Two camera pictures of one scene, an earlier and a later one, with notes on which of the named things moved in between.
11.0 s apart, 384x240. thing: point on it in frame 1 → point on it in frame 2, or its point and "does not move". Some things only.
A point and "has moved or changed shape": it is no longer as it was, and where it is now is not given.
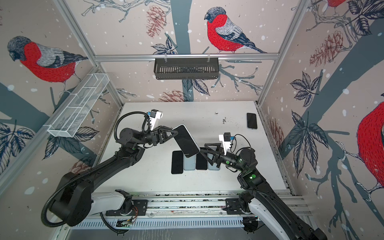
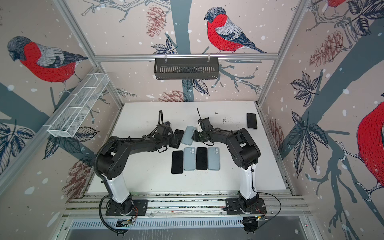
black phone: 186,142 has moved or changed shape
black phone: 251,121 does not move
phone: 177,162 does not move
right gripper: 220,149 → 202,139
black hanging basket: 183,68 does not move
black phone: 201,162 does not move
